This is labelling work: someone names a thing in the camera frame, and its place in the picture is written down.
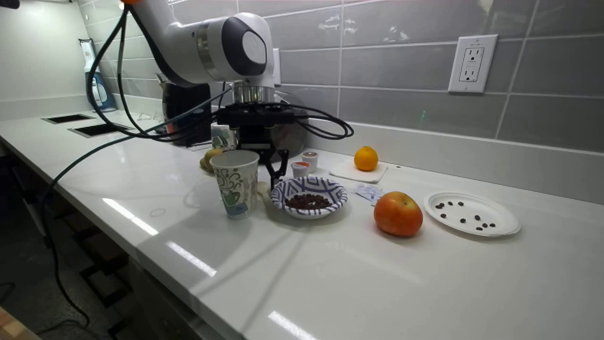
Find green pear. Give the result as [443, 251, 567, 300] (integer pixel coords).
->
[201, 147, 224, 176]

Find small white plate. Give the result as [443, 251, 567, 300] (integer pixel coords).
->
[424, 191, 522, 238]

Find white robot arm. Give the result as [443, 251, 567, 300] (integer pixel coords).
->
[127, 0, 295, 183]

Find small cup dark content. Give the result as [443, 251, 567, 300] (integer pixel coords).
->
[303, 151, 320, 170]

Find white sugar packets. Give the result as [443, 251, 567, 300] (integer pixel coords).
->
[356, 183, 384, 204]

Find white napkin sheet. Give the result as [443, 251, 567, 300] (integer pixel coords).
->
[329, 157, 388, 183]

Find floral paper cup upside down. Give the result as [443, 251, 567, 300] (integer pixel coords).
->
[212, 125, 237, 149]

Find black power cable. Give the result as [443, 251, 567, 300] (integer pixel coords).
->
[37, 6, 356, 329]

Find floral paper cup upright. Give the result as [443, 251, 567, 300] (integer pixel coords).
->
[210, 149, 259, 217]

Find red yellow apple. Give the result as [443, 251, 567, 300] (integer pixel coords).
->
[375, 191, 424, 238]

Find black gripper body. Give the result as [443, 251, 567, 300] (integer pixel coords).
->
[216, 104, 295, 149]

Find orange fruit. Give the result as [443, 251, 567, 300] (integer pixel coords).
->
[354, 145, 380, 172]

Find blue patterned paper bowl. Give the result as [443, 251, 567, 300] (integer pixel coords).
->
[271, 176, 348, 219]

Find white wall outlet far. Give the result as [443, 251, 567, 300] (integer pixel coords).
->
[448, 34, 499, 94]

